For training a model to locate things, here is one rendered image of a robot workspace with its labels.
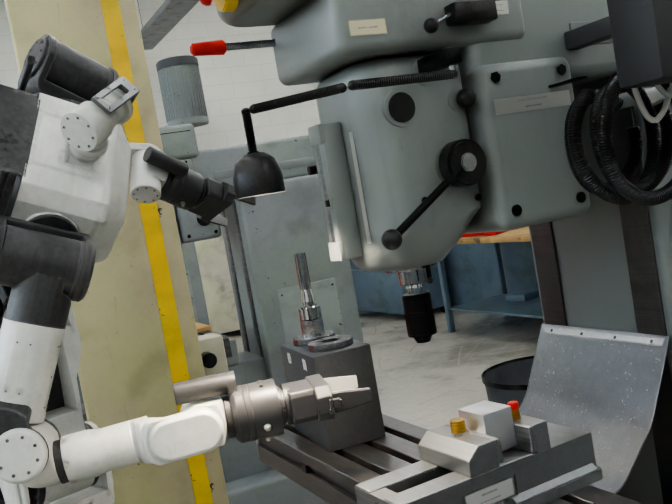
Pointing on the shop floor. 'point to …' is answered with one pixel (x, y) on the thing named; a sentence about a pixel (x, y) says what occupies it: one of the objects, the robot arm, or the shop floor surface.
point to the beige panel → (131, 270)
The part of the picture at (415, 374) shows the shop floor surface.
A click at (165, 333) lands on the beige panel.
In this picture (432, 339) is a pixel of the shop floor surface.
